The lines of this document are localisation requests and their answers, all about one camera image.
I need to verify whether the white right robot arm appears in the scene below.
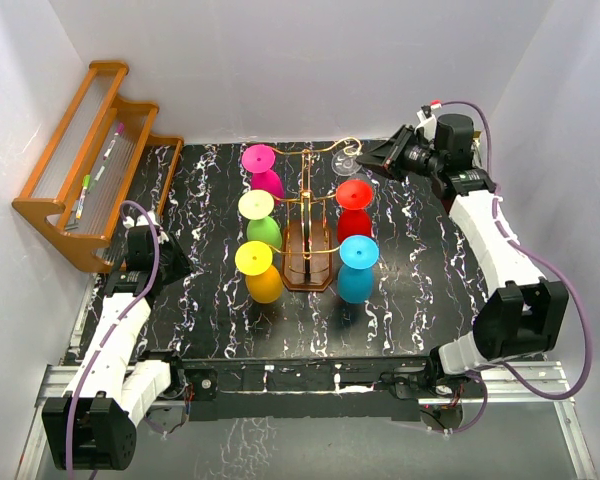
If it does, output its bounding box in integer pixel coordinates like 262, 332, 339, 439
356, 113, 569, 397

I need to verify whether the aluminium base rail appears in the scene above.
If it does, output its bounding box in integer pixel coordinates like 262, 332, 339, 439
18, 360, 597, 480

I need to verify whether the wooden tiered shelf rack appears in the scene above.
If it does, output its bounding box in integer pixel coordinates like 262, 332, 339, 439
12, 60, 184, 273

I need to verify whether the gold wire wine glass rack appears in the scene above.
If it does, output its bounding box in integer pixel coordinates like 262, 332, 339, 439
275, 137, 362, 293

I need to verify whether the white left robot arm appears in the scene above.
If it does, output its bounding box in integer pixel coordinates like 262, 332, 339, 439
42, 226, 192, 474

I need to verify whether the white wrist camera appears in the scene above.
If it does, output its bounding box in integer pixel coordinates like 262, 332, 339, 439
416, 100, 442, 137
121, 210, 161, 232

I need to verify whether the blue wine glass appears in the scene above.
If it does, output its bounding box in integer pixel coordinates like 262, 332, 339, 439
337, 235, 379, 304

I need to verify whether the purple capped marker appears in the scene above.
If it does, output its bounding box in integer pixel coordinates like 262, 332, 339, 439
103, 123, 125, 162

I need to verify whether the red wine glass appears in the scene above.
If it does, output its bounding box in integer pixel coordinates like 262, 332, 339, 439
336, 179, 373, 243

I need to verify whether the orange wine glass yellow base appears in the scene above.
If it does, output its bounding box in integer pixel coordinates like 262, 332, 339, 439
234, 241, 283, 304

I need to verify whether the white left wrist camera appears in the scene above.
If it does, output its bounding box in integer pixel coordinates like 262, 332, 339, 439
121, 210, 161, 232

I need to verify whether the green wine glass cream base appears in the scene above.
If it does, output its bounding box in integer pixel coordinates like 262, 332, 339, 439
238, 189, 282, 249

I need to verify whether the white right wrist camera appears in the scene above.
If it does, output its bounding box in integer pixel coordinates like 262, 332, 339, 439
416, 100, 442, 137

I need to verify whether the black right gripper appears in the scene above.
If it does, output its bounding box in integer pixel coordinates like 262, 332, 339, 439
356, 125, 444, 183

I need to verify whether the green capped marker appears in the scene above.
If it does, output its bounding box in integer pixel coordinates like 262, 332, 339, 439
75, 174, 91, 220

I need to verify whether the magenta wine glass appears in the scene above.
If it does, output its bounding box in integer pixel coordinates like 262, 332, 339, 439
241, 144, 285, 199

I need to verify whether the clear wine glass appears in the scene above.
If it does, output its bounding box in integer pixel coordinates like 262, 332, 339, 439
331, 148, 361, 177

